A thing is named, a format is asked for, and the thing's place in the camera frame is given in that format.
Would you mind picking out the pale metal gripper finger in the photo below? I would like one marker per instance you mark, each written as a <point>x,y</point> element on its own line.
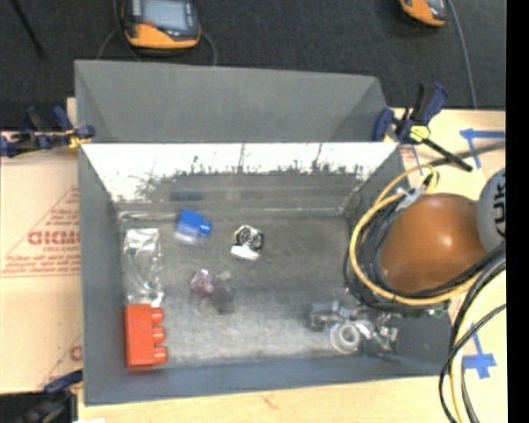
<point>322,316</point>
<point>382,339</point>

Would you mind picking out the silver and black round fitting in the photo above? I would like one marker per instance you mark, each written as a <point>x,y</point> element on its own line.
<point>248,239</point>

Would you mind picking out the grey metal bin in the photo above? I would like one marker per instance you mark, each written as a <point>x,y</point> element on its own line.
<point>269,117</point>

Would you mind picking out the purple translucent small toy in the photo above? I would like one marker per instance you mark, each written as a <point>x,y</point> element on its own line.
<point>203,282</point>

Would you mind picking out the brown cardboard board red print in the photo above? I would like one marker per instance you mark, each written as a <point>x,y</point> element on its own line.
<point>37,280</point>

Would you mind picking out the red-orange toy building block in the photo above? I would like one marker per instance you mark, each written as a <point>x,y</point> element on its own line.
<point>141,337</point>

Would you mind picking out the clear plastic bag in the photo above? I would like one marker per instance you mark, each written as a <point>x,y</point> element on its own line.
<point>141,258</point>

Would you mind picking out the blue toy block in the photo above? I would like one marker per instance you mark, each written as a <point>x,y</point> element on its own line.
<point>193,225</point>

